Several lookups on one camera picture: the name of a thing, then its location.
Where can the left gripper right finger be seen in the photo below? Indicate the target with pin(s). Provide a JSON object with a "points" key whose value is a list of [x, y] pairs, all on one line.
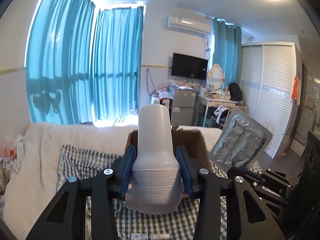
{"points": [[247, 216]]}

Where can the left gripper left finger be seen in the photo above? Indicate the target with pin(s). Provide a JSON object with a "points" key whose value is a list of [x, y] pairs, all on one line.
{"points": [[65, 216]]}

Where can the teal blister pill pack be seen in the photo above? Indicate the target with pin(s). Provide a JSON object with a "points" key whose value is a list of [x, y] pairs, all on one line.
{"points": [[241, 142]]}

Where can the white plastic bottle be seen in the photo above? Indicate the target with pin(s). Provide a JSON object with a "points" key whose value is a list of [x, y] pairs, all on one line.
{"points": [[155, 162]]}

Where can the white bed blanket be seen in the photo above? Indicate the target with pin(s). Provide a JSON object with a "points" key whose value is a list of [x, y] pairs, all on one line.
{"points": [[53, 153]]}

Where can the checkered plaid cloth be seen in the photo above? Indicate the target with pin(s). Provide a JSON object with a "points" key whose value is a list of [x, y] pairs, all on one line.
{"points": [[88, 163]]}

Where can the white purple cream tube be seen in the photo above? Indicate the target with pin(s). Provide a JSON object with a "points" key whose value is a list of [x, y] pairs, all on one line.
{"points": [[150, 236]]}

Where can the brown cardboard box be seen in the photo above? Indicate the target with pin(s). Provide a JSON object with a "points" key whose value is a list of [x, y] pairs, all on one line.
{"points": [[198, 141]]}

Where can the wooden chair with clothes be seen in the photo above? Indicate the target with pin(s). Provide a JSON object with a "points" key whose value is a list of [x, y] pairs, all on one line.
{"points": [[221, 114]]}

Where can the black backpack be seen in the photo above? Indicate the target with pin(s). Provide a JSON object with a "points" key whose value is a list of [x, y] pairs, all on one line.
{"points": [[235, 92]]}

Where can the white dressing table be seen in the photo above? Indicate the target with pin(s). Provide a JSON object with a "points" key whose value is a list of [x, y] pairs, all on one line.
{"points": [[204, 103]]}

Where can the white louvered wardrobe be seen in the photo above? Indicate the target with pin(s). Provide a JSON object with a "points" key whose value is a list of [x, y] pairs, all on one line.
{"points": [[267, 80]]}

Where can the silver mini fridge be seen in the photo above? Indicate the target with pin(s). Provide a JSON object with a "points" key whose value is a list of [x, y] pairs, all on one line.
{"points": [[182, 108]]}

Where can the oval vanity mirror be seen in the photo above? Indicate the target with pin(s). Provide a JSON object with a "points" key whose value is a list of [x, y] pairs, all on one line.
{"points": [[215, 77]]}

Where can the teal window curtain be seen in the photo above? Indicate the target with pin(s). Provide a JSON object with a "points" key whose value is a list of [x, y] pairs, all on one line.
{"points": [[83, 62]]}

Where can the teal curtain by wardrobe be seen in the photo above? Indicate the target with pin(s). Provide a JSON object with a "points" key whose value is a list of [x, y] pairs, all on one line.
{"points": [[228, 50]]}

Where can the white air conditioner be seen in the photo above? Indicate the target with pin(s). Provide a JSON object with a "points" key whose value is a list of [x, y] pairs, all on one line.
{"points": [[188, 26]]}

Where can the black wall television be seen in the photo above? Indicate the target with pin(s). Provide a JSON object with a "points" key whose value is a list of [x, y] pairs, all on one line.
{"points": [[189, 66]]}

